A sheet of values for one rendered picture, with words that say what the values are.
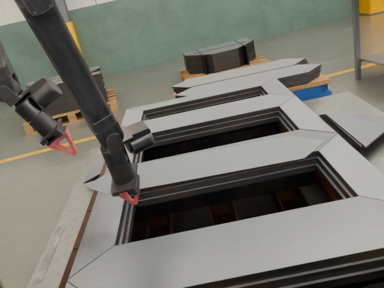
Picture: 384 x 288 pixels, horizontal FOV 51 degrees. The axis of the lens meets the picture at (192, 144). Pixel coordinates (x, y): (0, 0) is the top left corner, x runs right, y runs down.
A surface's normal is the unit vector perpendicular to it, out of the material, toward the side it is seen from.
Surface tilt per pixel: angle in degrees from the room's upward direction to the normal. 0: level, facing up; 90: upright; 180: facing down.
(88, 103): 113
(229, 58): 90
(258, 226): 0
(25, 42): 90
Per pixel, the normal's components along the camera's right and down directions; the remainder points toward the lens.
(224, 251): -0.20, -0.91
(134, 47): 0.20, 0.33
